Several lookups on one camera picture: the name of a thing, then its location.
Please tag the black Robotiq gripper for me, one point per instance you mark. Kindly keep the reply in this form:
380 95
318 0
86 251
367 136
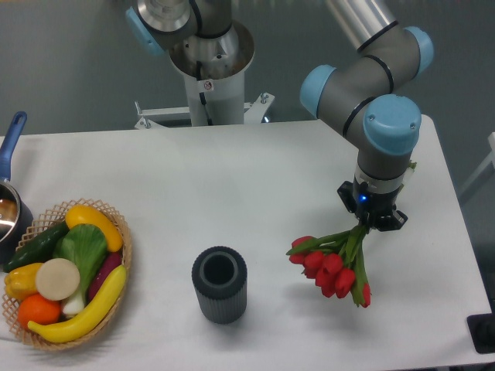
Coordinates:
373 210

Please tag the red tulip bouquet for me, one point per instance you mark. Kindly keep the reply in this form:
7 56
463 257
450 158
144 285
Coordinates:
336 263

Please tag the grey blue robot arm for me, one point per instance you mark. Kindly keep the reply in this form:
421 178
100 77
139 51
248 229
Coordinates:
359 103

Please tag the dark grey ribbed vase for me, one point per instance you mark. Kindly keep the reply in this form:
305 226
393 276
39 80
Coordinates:
220 279

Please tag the black device at edge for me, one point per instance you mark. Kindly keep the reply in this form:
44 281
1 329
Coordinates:
481 328

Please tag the purple sweet potato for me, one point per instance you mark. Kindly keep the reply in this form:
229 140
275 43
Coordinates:
110 262

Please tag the green bok choy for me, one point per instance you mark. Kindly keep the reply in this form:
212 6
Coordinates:
86 247

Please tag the yellow squash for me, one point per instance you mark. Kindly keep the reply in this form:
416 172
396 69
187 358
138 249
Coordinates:
82 214

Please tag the woven wicker basket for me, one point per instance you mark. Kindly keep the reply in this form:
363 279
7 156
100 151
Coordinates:
45 220

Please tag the beige round disc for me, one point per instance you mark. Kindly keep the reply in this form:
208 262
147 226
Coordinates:
57 279

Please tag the green cucumber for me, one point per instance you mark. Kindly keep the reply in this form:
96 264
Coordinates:
39 249

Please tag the yellow banana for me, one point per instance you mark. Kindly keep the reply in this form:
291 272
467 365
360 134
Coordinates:
91 316

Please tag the orange fruit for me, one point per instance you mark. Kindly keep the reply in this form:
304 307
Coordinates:
38 309

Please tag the yellow bell pepper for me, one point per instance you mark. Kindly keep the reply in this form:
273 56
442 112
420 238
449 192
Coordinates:
21 282

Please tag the white frame at right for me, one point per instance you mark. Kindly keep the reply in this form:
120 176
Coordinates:
479 176

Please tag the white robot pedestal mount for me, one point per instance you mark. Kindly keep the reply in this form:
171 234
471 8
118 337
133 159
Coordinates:
213 74

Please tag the blue handled saucepan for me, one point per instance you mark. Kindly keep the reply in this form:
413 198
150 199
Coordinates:
15 214

